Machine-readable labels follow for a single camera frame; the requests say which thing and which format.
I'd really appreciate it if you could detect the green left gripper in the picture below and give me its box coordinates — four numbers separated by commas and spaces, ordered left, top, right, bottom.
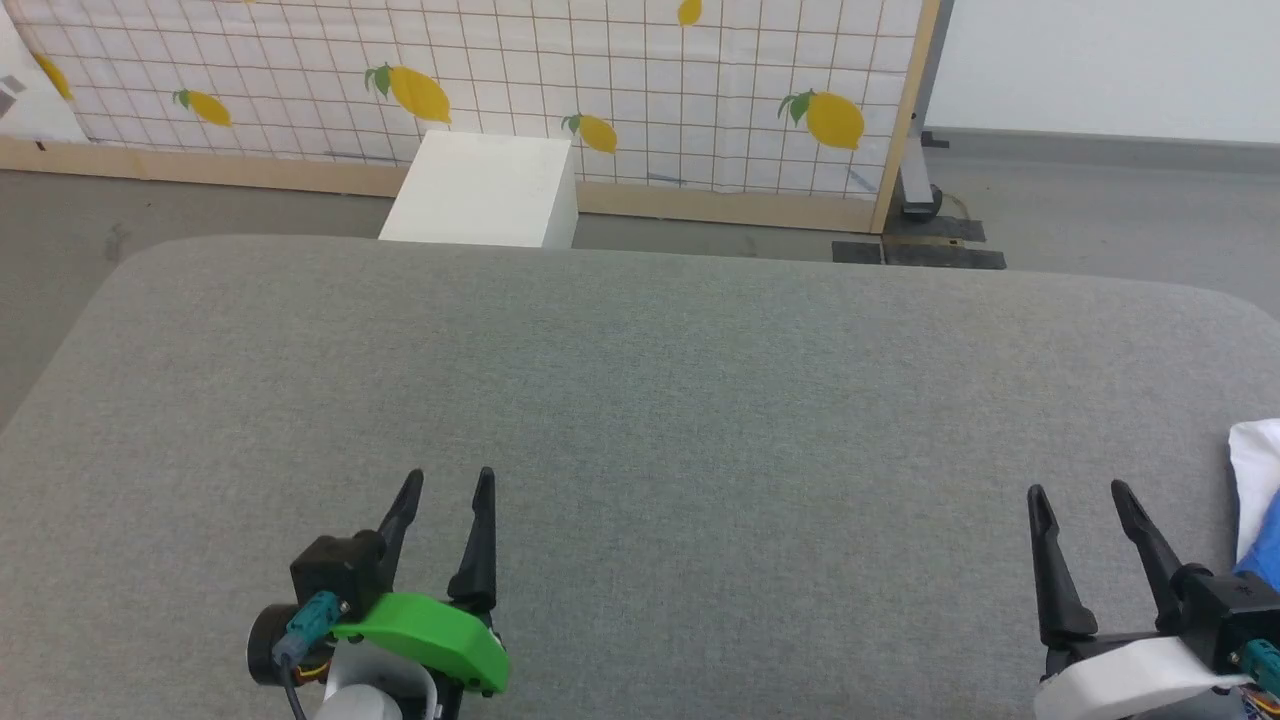
247, 466, 512, 697

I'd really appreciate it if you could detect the grey fabric sofa cushion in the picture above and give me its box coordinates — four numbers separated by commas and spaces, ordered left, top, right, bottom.
0, 235, 1280, 720

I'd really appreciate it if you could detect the blue and white long-sleeve shirt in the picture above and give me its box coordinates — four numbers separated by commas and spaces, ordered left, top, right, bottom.
1227, 419, 1280, 593

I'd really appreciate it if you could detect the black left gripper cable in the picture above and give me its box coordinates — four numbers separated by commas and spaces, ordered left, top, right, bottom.
273, 590, 346, 720

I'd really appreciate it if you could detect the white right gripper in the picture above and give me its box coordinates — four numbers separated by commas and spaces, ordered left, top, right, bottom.
1026, 479, 1252, 720

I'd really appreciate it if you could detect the white box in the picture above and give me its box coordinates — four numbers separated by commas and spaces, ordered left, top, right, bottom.
378, 129, 580, 250

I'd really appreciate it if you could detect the grey metal stand post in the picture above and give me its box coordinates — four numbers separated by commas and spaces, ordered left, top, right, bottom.
896, 0, 956, 222

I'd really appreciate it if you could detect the large black floor plate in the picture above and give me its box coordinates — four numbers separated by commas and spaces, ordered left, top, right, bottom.
882, 216, 1008, 271

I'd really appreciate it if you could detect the white board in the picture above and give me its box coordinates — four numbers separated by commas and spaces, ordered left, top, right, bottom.
0, 15, 89, 143

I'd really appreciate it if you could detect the lemon print grid partition panel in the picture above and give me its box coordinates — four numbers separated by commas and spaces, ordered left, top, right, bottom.
0, 0, 943, 236

